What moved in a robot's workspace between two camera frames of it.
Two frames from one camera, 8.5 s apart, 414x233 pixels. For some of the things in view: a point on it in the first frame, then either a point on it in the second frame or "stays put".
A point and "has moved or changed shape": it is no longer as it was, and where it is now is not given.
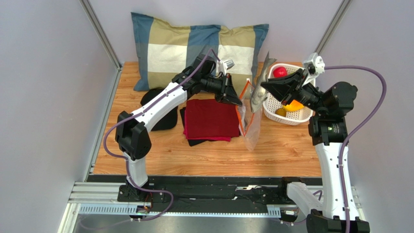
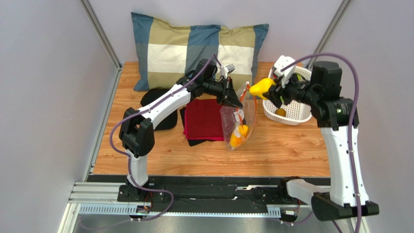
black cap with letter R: (169, 121) stays put
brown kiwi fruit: (281, 111) stays put
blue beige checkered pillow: (163, 50) stays put
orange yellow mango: (294, 105) -> (234, 141)
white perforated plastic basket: (272, 104) stays put
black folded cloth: (192, 141) stays put
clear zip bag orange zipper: (249, 123) has moved or changed shape
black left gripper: (227, 92) stays put
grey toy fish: (259, 94) -> (236, 126)
